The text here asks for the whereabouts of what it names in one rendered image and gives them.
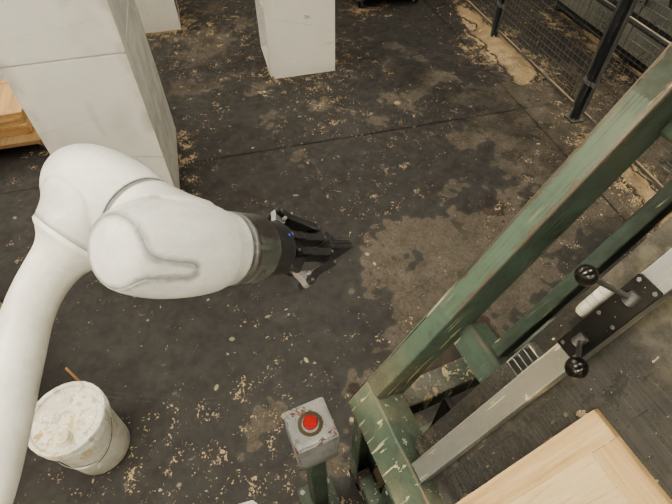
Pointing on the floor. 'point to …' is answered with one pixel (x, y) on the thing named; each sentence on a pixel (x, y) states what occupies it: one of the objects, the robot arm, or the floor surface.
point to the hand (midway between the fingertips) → (335, 247)
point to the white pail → (79, 428)
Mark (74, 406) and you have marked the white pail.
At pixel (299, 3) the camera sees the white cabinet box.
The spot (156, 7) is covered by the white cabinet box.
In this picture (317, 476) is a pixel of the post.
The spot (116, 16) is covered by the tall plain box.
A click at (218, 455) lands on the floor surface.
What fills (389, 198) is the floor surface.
